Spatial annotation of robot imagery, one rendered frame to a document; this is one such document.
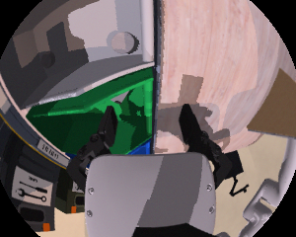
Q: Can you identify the green bin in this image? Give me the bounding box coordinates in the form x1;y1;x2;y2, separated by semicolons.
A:
26;67;153;155

